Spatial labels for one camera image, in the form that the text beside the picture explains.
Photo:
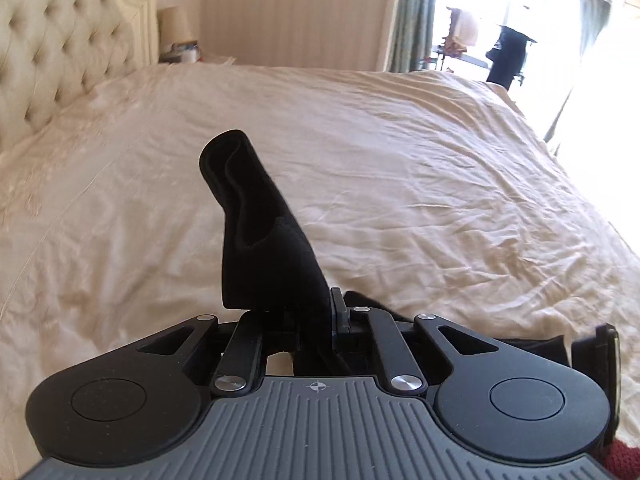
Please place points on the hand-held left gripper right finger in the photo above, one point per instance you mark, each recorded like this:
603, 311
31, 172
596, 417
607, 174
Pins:
339, 317

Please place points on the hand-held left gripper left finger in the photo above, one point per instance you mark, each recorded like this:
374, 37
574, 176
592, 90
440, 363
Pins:
245, 341

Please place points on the black pants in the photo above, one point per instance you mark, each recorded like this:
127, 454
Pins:
260, 240

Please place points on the dark red cloth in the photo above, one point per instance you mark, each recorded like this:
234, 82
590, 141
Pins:
622, 462

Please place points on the bed with cream bedspread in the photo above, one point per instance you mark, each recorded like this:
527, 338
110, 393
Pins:
375, 170

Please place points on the nightstand with small clutter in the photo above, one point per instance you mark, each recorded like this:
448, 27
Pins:
182, 52

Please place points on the sheer light curtain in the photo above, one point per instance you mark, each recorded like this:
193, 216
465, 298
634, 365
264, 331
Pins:
580, 60

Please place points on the dark hanging garment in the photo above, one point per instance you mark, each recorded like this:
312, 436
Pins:
510, 57

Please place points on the green curtain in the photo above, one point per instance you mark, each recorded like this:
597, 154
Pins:
414, 15

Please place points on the pale hanging garment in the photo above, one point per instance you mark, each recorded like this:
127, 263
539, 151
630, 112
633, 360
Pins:
462, 30

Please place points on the cream table lamp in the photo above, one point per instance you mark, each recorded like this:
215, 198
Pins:
176, 24

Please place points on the cream tufted headboard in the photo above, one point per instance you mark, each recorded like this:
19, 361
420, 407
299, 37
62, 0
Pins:
55, 40

